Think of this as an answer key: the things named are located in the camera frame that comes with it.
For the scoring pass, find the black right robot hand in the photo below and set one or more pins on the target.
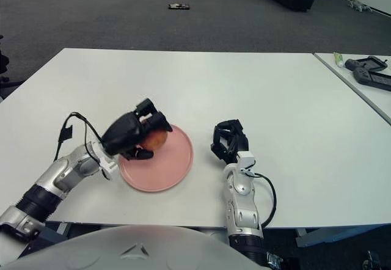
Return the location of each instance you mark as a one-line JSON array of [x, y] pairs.
[[233, 144]]

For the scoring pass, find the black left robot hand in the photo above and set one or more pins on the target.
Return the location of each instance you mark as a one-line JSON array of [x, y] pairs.
[[122, 132]]

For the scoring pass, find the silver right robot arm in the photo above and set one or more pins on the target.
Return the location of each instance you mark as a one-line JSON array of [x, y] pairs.
[[242, 196]]

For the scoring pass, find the grey robot torso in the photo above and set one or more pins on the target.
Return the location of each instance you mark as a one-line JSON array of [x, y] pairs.
[[122, 248]]

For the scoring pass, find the dark flat tray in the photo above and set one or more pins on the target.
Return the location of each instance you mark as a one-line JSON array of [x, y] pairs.
[[179, 6]]

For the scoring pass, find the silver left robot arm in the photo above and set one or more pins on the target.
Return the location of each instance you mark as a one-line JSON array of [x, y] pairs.
[[61, 172]]

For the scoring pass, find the grey toy robot dog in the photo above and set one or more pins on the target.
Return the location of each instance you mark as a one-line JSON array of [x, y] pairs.
[[359, 5]]

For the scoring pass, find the black office chair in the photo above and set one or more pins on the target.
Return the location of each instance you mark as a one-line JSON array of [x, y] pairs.
[[4, 68]]

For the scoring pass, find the red yellow apple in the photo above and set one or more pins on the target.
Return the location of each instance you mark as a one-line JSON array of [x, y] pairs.
[[156, 141]]

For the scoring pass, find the black flat controller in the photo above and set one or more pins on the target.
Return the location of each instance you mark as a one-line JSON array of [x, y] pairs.
[[369, 79]]

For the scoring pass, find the pink round plate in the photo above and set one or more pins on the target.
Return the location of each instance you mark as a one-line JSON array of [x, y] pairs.
[[171, 166]]

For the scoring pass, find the green white tube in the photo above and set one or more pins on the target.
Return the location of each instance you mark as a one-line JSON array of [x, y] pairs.
[[339, 59]]

